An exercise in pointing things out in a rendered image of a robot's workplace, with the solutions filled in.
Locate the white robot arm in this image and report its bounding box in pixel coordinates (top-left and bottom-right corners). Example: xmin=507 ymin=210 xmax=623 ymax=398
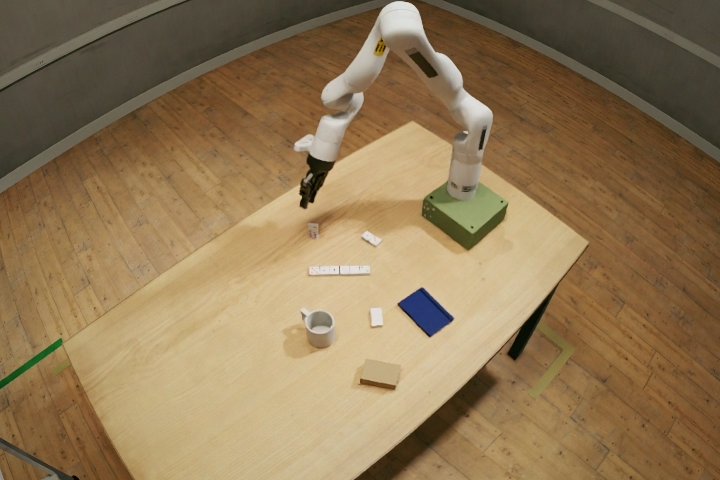
xmin=294 ymin=1 xmax=493 ymax=200

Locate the beige mug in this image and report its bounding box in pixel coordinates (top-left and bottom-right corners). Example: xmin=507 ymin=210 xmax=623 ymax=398
xmin=300 ymin=308 xmax=335 ymax=348

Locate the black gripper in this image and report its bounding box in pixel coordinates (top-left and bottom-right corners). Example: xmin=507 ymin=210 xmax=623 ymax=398
xmin=299 ymin=153 xmax=336 ymax=209

